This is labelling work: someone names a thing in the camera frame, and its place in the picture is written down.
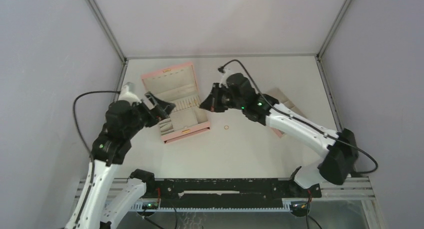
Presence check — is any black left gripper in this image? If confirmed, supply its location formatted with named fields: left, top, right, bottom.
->
left=124, top=92, right=175, bottom=139

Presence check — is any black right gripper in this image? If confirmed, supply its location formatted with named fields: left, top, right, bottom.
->
left=200, top=83, right=245, bottom=113

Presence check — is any pink jewelry box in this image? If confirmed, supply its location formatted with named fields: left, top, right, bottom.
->
left=141, top=62, right=211, bottom=144

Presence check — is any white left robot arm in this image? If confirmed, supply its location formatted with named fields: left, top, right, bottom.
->
left=65, top=90, right=176, bottom=229

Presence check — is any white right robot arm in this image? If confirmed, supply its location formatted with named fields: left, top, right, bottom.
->
left=199, top=73, right=359, bottom=197

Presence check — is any pink jewelry drawer tray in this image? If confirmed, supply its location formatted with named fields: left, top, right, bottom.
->
left=264, top=87, right=307, bottom=138

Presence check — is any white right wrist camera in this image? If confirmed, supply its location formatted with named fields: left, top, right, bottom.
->
left=218, top=67, right=234, bottom=87

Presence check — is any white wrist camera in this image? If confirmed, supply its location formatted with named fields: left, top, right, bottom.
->
left=118, top=82, right=142, bottom=105
left=218, top=67, right=234, bottom=87

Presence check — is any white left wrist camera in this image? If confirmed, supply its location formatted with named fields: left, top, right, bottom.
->
left=118, top=82, right=142, bottom=105

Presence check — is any black right camera cable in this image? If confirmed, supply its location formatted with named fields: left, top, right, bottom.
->
left=217, top=59, right=379, bottom=175

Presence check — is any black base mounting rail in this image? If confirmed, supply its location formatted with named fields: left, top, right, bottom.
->
left=130, top=167, right=322, bottom=210

